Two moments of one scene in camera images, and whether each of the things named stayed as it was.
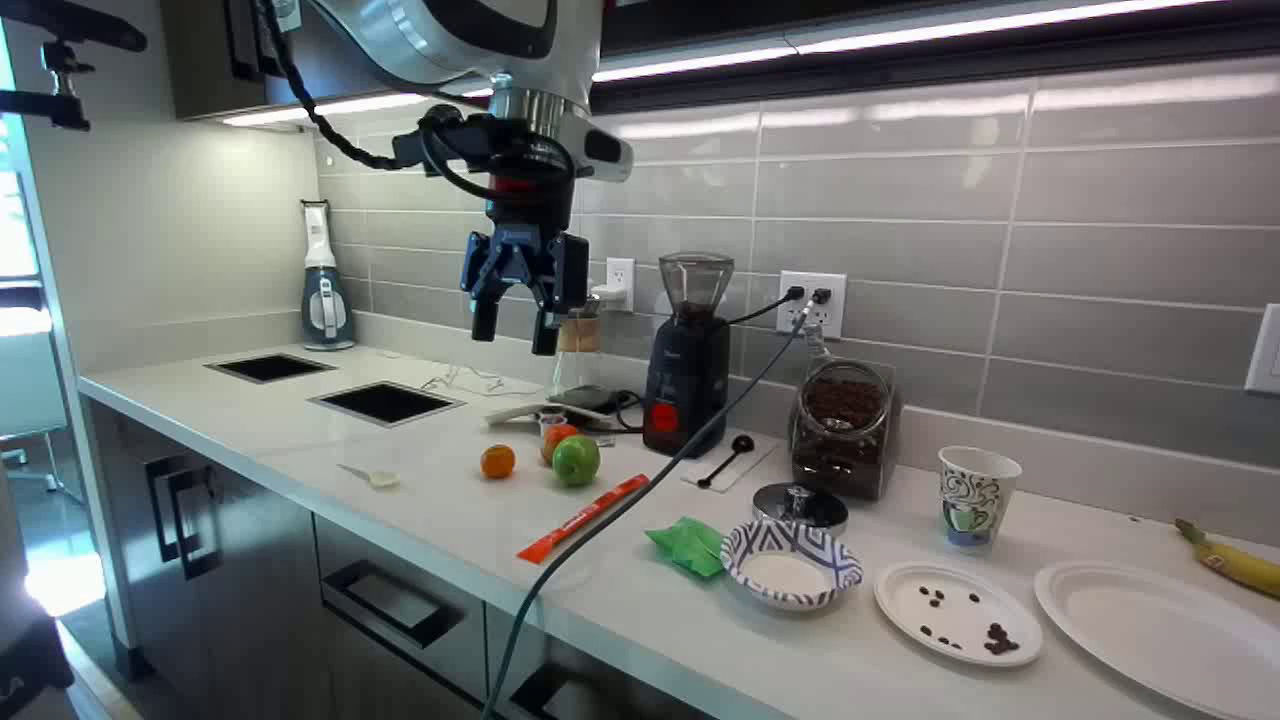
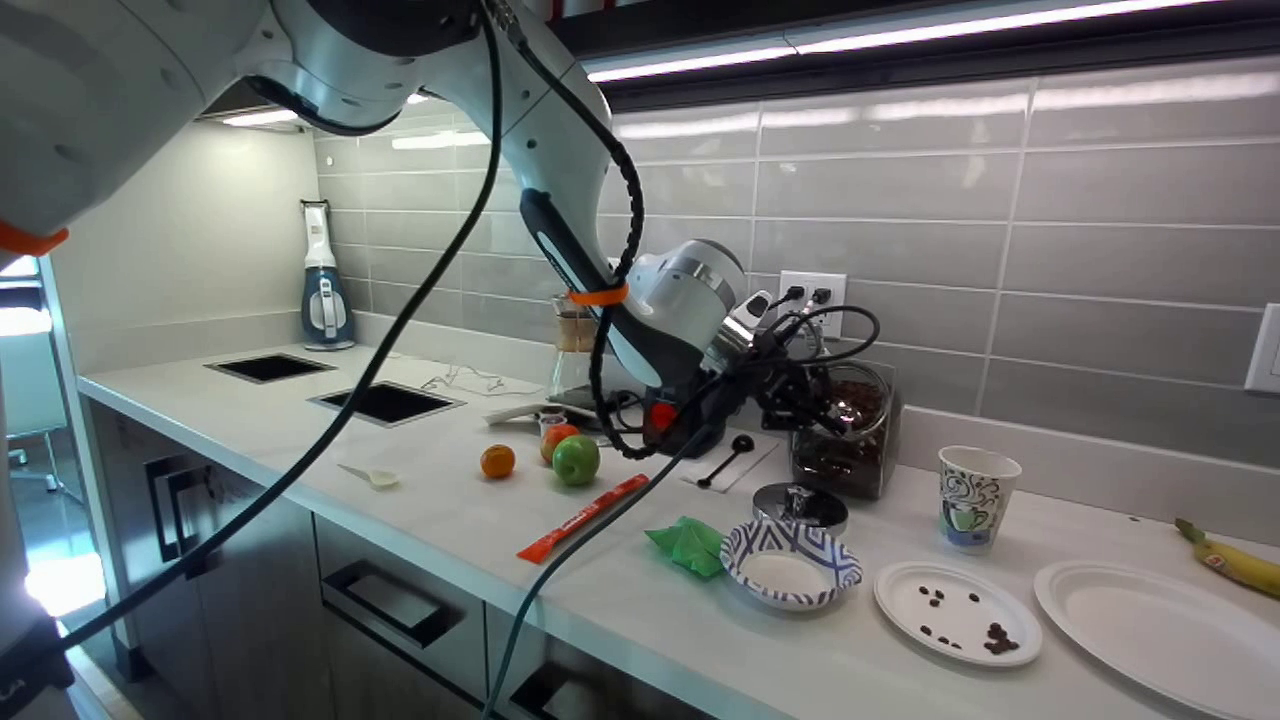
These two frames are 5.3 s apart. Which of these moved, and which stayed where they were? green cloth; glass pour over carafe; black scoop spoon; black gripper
Moved: black gripper
Stayed: glass pour over carafe; black scoop spoon; green cloth
